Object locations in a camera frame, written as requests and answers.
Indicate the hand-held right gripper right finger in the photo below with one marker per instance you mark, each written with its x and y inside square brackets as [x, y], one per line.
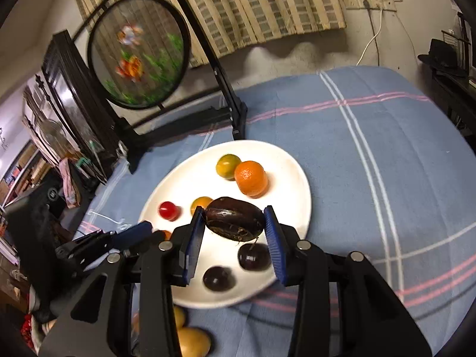
[277, 245]

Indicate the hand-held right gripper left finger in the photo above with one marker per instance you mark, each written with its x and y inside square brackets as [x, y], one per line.
[193, 245]

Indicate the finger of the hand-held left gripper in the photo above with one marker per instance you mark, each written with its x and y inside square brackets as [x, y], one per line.
[85, 249]
[132, 232]

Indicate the medium orange mandarin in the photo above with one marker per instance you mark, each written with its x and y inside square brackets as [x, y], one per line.
[166, 235]

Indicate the red cherry tomato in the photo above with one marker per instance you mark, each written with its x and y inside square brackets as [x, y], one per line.
[167, 211]

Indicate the small orange mandarin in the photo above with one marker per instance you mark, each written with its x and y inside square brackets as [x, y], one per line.
[200, 203]

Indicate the white oval plate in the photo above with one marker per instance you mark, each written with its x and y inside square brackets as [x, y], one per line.
[286, 193]

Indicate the large orange mandarin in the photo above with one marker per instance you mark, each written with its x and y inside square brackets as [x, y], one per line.
[251, 180]

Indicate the yellow-green citrus fruit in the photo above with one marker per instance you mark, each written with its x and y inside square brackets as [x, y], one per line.
[227, 165]

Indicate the large yellow-beige fruit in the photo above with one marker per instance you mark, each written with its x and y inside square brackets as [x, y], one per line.
[195, 342]

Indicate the black box with round logo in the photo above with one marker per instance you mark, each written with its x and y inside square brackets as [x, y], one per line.
[48, 197]

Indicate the pink hanging cloth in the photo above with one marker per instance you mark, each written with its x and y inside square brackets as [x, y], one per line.
[68, 186]

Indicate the blue striped tablecloth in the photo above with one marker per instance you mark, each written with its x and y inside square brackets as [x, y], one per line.
[372, 178]

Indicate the round goldfish screen on stand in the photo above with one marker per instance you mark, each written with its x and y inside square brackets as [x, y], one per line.
[137, 52]

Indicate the black desk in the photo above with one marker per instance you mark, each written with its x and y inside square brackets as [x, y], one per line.
[461, 100]

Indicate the checkered beige curtain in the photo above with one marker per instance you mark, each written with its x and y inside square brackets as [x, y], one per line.
[260, 3]

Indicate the black hat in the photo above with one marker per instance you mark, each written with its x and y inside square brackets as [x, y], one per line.
[442, 55]

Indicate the dark carved picture frame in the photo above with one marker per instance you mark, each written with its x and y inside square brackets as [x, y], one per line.
[74, 100]

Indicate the single white wall socket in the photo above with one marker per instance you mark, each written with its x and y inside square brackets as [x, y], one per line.
[350, 2]

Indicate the white wall socket strip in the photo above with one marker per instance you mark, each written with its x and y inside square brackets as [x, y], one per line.
[379, 3]

